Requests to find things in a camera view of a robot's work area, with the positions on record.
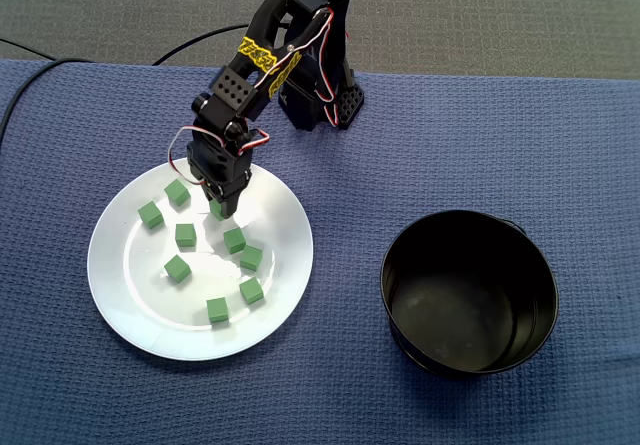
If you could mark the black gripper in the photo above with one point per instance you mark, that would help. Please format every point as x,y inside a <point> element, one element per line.
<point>226,191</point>

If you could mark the green cube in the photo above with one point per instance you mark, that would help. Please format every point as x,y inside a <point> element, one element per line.
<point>234,240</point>
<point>216,211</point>
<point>150,215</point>
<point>251,258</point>
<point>251,290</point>
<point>177,192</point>
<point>217,310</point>
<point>185,235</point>
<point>177,268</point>

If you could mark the white round plate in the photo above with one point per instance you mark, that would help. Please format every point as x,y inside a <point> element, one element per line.
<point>150,325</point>

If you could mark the black round container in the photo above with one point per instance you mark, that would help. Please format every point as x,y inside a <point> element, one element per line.
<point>475,265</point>

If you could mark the blue waffle-weave cloth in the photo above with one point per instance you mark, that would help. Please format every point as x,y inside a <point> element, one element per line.
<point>450,140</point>

